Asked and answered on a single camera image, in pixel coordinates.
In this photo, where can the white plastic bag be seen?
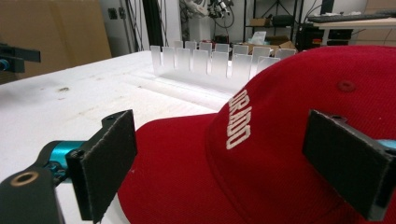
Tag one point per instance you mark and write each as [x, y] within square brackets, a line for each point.
[258, 37]

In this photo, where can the open cardboard box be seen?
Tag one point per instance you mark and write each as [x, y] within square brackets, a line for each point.
[275, 42]

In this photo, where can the small cardboard box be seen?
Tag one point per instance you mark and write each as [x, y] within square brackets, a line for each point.
[260, 22]

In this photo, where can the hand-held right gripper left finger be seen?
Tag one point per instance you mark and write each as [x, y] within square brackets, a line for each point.
[102, 161]

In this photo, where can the red baseball cap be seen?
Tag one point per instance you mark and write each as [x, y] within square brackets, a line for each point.
[280, 161]

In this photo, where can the large cardboard sheet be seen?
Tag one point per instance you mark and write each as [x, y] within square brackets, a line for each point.
[53, 34]

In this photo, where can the light wooden desk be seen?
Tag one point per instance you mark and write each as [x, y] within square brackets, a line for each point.
[358, 24]

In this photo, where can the frosted acrylic slotted rack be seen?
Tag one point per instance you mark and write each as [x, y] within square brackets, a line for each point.
[199, 62]

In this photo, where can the black keyboard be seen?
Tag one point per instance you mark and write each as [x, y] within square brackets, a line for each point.
[345, 17]

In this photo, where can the black metal shelf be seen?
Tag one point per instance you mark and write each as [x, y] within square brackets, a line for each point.
[297, 12]

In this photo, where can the dark wall socket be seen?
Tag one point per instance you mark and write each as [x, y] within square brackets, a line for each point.
[112, 13]

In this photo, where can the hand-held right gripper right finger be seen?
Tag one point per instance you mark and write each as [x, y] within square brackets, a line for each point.
[348, 161]

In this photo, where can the black computer case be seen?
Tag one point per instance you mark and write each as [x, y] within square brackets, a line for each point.
[308, 37]

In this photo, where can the black upright post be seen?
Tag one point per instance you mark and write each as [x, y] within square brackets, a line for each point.
[153, 21]

